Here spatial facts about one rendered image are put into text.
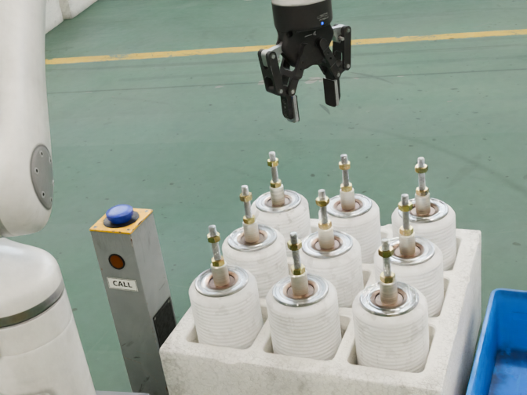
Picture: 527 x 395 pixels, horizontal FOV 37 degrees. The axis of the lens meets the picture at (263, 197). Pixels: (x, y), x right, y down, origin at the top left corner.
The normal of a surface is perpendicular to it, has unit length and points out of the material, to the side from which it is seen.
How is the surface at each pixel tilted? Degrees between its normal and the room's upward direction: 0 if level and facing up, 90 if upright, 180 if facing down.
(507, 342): 88
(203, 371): 90
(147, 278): 90
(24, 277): 20
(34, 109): 79
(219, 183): 0
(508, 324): 88
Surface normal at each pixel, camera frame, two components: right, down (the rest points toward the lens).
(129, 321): -0.35, 0.47
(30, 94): 0.92, -0.26
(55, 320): 0.86, 0.13
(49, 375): 0.57, 0.30
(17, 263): 0.25, -0.84
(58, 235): -0.13, -0.88
